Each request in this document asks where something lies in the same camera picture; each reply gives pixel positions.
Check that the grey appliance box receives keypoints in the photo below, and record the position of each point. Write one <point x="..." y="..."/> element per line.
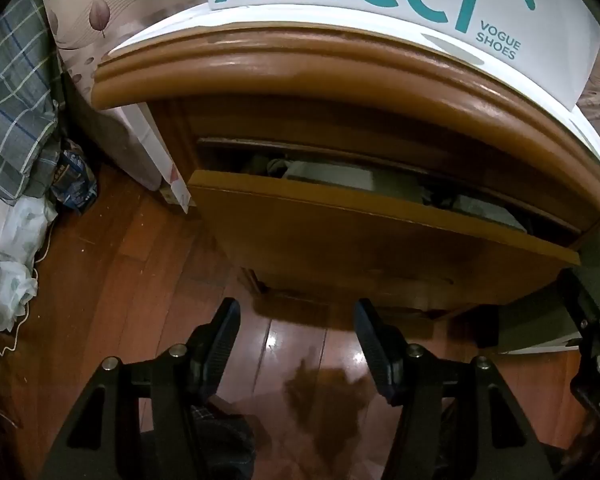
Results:
<point x="535" y="325"/>

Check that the grey plaid cloth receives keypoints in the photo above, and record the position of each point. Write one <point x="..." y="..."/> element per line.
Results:
<point x="15" y="110"/>

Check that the person's dark plaid trousers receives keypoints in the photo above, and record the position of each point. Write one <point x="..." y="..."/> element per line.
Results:
<point x="225" y="440"/>

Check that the wooden drawer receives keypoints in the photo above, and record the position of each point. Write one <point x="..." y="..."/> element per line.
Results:
<point x="355" y="245"/>

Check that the wooden nightstand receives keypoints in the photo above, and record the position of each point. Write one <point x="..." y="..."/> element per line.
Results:
<point x="330" y="75"/>

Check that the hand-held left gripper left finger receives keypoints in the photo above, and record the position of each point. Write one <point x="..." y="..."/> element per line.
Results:
<point x="220" y="340"/>

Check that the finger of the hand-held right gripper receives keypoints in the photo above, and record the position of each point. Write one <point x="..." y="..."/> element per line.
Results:
<point x="592" y="305"/>

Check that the pile of light clothes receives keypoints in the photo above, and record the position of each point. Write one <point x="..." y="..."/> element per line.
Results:
<point x="330" y="172"/>

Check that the white shoe box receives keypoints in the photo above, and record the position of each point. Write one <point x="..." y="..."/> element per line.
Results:
<point x="380" y="25"/>

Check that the white sheer patterned cloth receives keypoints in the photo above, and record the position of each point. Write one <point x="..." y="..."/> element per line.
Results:
<point x="10" y="245"/>

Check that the beige leaf printed fabric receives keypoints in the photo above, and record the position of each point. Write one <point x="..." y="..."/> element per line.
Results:
<point x="95" y="15"/>

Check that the blue printed packet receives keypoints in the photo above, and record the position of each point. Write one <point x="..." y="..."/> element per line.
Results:
<point x="72" y="180"/>

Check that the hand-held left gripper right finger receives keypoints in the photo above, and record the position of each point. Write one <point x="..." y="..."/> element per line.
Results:
<point x="375" y="345"/>

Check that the white flat carton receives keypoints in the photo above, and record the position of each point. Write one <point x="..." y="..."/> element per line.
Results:
<point x="145" y="145"/>

